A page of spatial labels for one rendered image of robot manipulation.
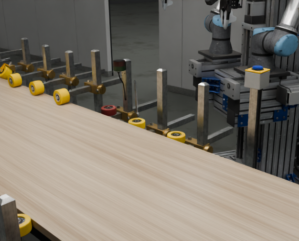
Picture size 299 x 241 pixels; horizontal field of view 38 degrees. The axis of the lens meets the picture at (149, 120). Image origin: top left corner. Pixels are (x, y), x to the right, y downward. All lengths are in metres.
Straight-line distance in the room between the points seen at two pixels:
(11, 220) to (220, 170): 0.84
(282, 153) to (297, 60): 0.61
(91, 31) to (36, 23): 1.36
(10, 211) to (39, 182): 0.57
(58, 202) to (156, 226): 0.35
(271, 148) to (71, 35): 4.59
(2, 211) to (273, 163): 2.18
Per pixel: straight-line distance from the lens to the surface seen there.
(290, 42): 2.33
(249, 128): 1.82
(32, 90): 2.60
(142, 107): 2.43
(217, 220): 1.35
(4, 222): 1.05
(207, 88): 1.92
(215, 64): 2.87
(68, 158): 1.76
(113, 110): 2.26
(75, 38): 6.84
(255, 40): 2.44
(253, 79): 1.73
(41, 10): 7.43
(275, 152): 2.93
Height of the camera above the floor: 1.64
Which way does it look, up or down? 21 degrees down
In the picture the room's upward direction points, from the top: 1 degrees counter-clockwise
